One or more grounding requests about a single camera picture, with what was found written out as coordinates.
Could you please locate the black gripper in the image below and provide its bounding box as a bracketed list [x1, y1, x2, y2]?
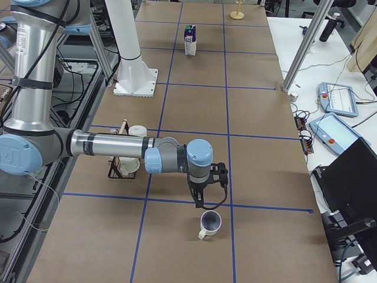
[188, 162, 229, 208]

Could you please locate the white ceramic mug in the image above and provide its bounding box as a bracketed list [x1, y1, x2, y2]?
[198, 210, 222, 239]

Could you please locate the blue white milk carton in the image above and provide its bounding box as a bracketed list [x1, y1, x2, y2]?
[184, 25, 197, 56]

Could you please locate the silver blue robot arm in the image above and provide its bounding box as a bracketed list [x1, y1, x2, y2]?
[1, 1, 91, 49]
[1, 1, 228, 208]

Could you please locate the white paper cup lower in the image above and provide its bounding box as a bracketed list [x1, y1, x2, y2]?
[119, 157, 140, 176]

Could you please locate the white paper cup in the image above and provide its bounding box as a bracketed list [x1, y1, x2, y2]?
[128, 125, 147, 137]
[119, 157, 140, 176]

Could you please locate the white paper cup upper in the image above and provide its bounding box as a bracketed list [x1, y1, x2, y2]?
[128, 125, 147, 137]

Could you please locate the wooden stick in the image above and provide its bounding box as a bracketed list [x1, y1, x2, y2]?
[118, 119, 128, 134]

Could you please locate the black terminal strip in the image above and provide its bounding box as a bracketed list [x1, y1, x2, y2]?
[294, 116, 314, 156]

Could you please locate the white tape roll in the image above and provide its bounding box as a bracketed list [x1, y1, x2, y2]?
[289, 92, 299, 103]

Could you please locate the black monitor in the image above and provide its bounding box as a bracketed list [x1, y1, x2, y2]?
[313, 137, 376, 267]

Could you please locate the teach pendant near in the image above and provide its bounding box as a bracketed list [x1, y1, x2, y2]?
[309, 113, 362, 156]

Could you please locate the teach pendant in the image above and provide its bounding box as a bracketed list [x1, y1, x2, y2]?
[309, 113, 362, 156]
[318, 82, 359, 118]

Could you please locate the teach pendant far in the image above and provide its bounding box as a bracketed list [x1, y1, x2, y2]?
[318, 82, 359, 118]

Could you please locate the wooden round stand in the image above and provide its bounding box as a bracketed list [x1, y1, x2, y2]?
[230, 0, 244, 20]

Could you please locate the black cylinder bottle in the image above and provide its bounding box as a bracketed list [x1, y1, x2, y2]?
[319, 13, 340, 42]

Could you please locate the wooden board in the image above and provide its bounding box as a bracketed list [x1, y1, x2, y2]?
[347, 5, 376, 72]

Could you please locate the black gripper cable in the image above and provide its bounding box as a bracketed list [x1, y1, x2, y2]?
[203, 166, 228, 208]

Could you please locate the black wire cup rack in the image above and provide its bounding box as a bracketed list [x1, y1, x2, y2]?
[107, 129, 137, 180]

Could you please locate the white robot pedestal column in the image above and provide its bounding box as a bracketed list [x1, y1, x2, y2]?
[105, 0, 158, 97]

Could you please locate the aluminium frame post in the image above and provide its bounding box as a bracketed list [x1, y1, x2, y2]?
[282, 0, 333, 93]

